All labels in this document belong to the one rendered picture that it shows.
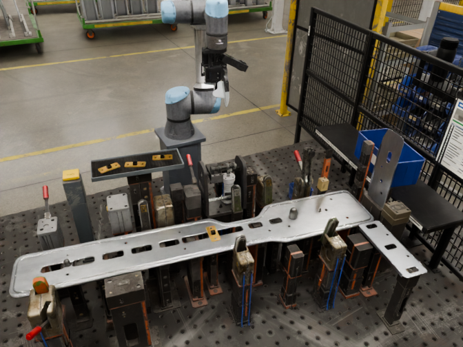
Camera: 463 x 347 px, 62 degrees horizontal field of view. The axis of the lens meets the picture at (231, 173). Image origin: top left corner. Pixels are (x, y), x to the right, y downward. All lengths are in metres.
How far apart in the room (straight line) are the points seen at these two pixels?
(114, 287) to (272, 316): 0.65
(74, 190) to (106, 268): 0.38
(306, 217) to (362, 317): 0.45
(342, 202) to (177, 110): 0.86
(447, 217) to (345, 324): 0.60
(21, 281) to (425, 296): 1.57
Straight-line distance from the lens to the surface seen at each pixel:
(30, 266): 1.55
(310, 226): 1.60
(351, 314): 1.73
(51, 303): 1.33
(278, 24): 8.50
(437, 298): 1.93
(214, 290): 1.72
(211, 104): 1.88
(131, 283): 1.35
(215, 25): 1.38
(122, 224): 1.56
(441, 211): 1.83
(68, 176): 1.65
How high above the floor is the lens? 2.04
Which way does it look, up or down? 34 degrees down
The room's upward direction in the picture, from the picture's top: 1 degrees clockwise
